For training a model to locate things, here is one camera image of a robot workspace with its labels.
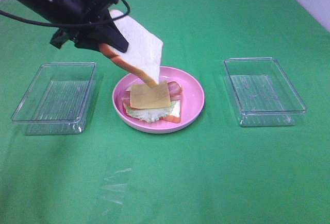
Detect pink plate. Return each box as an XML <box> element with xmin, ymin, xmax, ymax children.
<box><xmin>112</xmin><ymin>66</ymin><xmax>205</xmax><ymax>134</ymax></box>

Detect clear ingredients tray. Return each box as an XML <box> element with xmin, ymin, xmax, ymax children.
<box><xmin>223</xmin><ymin>57</ymin><xmax>307</xmax><ymax>127</ymax></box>

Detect green lettuce leaf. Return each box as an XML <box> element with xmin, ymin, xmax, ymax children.
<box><xmin>123</xmin><ymin>104</ymin><xmax>174</xmax><ymax>123</ymax></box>

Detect clear bread tray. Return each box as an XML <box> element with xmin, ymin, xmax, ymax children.
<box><xmin>11</xmin><ymin>62</ymin><xmax>98</xmax><ymax>135</ymax></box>

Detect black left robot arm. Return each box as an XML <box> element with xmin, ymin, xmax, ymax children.
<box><xmin>1</xmin><ymin>0</ymin><xmax>129</xmax><ymax>53</ymax></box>

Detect curved bacon strip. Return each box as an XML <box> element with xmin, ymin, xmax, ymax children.
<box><xmin>121</xmin><ymin>81</ymin><xmax>182</xmax><ymax>109</ymax></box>

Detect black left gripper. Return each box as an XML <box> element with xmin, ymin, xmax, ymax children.
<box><xmin>49</xmin><ymin>0</ymin><xmax>129</xmax><ymax>53</ymax></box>

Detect yellow cheese slice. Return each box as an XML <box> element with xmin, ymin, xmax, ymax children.
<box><xmin>130</xmin><ymin>81</ymin><xmax>171</xmax><ymax>109</ymax></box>

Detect clear tape patch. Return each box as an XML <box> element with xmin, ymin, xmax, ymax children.
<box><xmin>97</xmin><ymin>155</ymin><xmax>133</xmax><ymax>218</ymax></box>

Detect white toast slice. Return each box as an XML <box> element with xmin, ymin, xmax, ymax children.
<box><xmin>121</xmin><ymin>81</ymin><xmax>182</xmax><ymax>123</ymax></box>

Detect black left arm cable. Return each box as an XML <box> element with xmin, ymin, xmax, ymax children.
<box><xmin>0</xmin><ymin>0</ymin><xmax>131</xmax><ymax>27</ymax></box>

